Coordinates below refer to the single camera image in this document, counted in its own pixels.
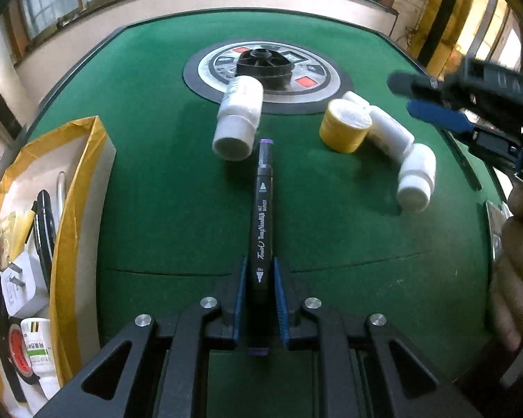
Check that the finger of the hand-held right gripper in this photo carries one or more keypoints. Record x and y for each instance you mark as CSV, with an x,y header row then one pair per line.
x,y
422,86
440,116

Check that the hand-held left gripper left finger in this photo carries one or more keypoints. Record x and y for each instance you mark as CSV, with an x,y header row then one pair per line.
x,y
242,305

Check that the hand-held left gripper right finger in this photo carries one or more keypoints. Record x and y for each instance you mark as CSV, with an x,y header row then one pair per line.
x,y
280,305

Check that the purple-capped black marker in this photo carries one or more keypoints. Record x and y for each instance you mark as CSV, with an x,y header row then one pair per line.
x,y
262,209

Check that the white box with yellow tape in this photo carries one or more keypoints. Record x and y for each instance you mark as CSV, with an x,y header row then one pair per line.
x,y
76,209

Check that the power adapter plug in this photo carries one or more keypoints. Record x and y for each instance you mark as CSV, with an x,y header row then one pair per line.
x,y
19,283

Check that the white elbow pipe fitting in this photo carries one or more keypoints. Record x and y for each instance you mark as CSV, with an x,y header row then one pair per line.
x,y
412,170

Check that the person's right hand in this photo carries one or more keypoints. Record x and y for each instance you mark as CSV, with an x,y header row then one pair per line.
x,y
518,270

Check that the small white pipe fitting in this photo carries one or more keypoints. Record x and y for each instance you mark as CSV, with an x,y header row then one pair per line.
x,y
356,99

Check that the yellow tape roll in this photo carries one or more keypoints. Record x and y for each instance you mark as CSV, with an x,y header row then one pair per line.
x,y
344,128

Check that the black round hub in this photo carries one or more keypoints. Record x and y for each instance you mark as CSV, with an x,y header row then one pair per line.
x,y
263,69

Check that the straight white pipe fitting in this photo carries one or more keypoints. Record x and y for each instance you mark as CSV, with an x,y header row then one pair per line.
x,y
239,117

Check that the white bottle with green label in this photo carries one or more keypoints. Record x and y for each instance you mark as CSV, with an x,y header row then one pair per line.
x,y
37,348

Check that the round grey table console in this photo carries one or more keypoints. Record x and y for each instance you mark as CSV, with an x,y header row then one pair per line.
x,y
209,74

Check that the red and black tape roll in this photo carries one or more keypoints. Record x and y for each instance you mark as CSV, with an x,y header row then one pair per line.
x,y
17,350

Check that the yellowish plastic piece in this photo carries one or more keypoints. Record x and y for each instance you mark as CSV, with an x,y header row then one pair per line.
x,y
15,226

